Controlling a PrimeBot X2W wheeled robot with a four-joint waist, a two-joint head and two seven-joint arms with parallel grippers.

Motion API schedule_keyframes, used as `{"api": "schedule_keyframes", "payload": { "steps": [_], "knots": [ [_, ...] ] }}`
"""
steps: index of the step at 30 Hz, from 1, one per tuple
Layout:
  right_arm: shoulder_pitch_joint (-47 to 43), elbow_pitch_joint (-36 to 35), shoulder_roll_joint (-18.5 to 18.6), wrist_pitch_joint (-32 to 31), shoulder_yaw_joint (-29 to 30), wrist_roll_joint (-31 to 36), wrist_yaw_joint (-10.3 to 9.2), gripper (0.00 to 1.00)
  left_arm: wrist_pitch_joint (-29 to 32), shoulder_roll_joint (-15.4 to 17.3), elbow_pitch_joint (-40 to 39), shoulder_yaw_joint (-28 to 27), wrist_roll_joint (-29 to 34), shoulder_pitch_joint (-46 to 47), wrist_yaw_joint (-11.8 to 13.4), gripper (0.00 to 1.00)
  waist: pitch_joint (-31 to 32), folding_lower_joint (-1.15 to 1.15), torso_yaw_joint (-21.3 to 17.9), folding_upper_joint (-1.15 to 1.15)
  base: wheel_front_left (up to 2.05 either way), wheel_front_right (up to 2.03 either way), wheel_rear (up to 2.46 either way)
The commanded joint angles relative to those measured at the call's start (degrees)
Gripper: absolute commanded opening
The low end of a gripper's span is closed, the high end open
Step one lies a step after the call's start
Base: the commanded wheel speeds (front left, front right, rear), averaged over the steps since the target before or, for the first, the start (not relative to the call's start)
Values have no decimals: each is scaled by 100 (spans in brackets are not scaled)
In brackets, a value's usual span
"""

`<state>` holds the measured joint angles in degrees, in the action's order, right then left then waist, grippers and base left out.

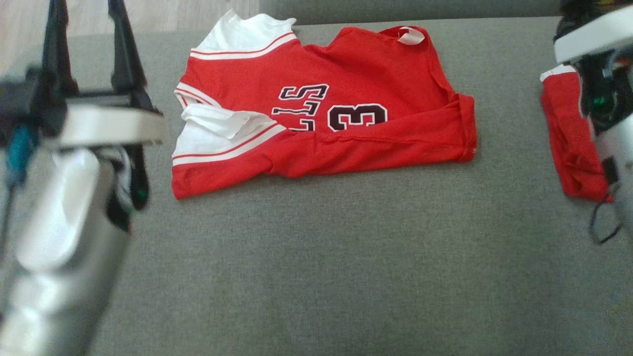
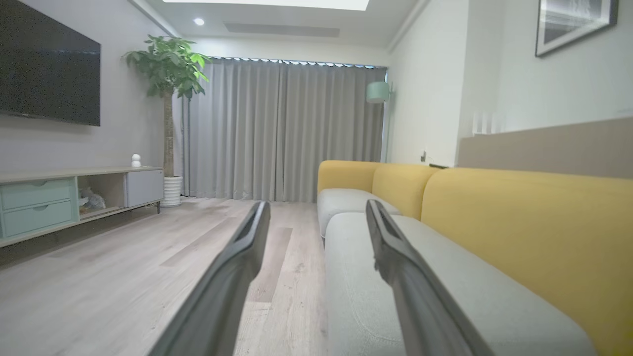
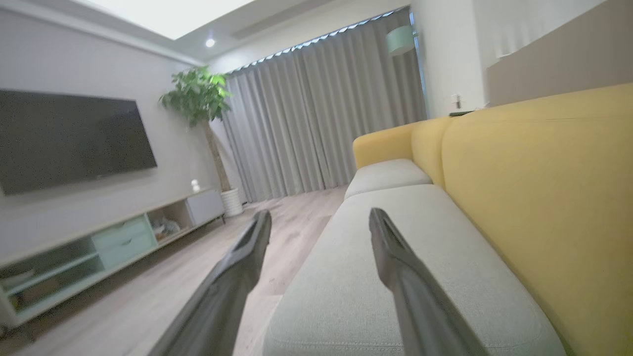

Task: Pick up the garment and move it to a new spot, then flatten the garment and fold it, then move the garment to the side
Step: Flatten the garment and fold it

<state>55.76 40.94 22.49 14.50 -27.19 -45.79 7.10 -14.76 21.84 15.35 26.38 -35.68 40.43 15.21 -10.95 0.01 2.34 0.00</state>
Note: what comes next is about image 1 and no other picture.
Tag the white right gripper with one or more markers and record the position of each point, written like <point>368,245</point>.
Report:
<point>598,37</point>

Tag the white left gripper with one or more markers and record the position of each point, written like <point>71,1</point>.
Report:
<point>109,123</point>

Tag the red white-striped shorts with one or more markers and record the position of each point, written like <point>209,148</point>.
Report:
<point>568,138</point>

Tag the red white basketball jersey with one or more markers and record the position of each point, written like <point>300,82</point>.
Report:
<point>376,143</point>

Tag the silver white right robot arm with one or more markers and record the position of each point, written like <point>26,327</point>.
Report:
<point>620,143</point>

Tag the grey sofa back cushion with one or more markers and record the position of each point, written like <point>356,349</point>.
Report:
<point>410,10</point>

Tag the grey sofa seat cushion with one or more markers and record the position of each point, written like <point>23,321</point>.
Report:
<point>346,272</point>

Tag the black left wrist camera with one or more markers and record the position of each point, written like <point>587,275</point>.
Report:
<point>24,104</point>

